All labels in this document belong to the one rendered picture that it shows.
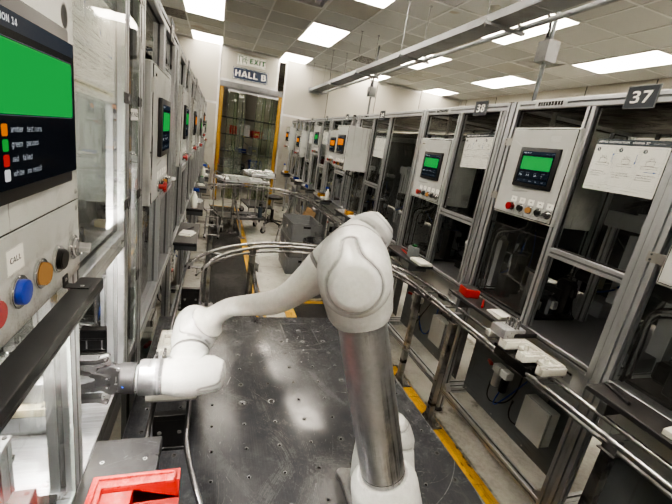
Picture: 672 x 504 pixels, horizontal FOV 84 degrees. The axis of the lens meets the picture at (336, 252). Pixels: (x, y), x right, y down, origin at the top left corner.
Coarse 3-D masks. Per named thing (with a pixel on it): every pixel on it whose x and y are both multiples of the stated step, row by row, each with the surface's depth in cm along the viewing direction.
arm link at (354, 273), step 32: (320, 256) 68; (352, 256) 62; (384, 256) 65; (320, 288) 65; (352, 288) 61; (384, 288) 62; (352, 320) 67; (384, 320) 69; (352, 352) 72; (384, 352) 72; (352, 384) 74; (384, 384) 74; (352, 416) 78; (384, 416) 75; (384, 448) 77; (352, 480) 85; (384, 480) 79; (416, 480) 83
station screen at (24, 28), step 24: (0, 24) 33; (24, 24) 37; (48, 48) 42; (72, 48) 49; (72, 72) 49; (72, 96) 50; (0, 120) 34; (24, 120) 38; (48, 120) 43; (72, 120) 50; (0, 144) 34; (24, 144) 38; (48, 144) 44; (72, 144) 51; (0, 168) 34; (24, 168) 38; (48, 168) 44; (72, 168) 52; (0, 192) 34
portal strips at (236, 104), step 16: (240, 96) 832; (240, 112) 841; (256, 112) 851; (272, 112) 860; (240, 128) 851; (256, 128) 862; (272, 128) 870; (240, 144) 862; (256, 144) 872; (272, 144) 881; (224, 160) 860; (240, 160) 872; (256, 160) 883
